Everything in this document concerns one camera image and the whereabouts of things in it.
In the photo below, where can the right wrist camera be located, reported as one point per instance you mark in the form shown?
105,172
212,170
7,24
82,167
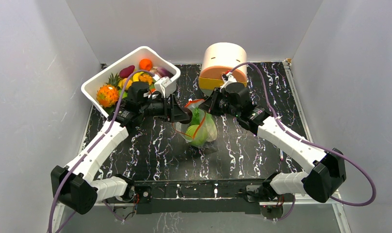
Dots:
227,78

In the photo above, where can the purple toy onion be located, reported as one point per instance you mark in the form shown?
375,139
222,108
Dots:
163,72

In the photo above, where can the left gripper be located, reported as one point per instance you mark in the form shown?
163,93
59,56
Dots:
172,112

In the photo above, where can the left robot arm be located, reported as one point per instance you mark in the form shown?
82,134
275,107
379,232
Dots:
74,185

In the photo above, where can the purple toy sweet potato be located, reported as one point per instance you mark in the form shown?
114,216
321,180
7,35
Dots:
126,72

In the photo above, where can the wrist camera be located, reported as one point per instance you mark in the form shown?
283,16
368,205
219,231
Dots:
164,85
227,78

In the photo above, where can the clear zip top bag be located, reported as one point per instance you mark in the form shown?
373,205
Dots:
181,128

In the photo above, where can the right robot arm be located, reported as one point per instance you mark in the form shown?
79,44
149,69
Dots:
323,172

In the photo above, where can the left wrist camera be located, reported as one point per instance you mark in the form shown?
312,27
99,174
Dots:
164,85

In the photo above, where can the orange toy tangerine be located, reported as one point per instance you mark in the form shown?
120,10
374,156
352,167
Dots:
145,64

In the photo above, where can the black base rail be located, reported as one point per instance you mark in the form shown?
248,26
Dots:
206,196

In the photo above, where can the white plastic bin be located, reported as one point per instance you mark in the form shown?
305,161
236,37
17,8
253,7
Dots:
90,87

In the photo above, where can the toy pineapple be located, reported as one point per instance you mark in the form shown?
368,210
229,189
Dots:
108,95

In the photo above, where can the yellow toy fruit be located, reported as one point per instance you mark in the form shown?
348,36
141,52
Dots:
125,82

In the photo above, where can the round drawer cabinet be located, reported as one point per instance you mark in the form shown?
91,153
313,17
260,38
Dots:
219,58

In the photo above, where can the dark toy plum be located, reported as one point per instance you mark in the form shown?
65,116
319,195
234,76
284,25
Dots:
186,117

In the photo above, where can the green toy cabbage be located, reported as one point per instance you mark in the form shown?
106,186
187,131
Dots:
205,120

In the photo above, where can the purple white pen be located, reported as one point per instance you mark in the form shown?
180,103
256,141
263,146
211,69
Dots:
281,155

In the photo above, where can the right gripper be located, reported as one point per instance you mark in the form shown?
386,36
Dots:
212,103

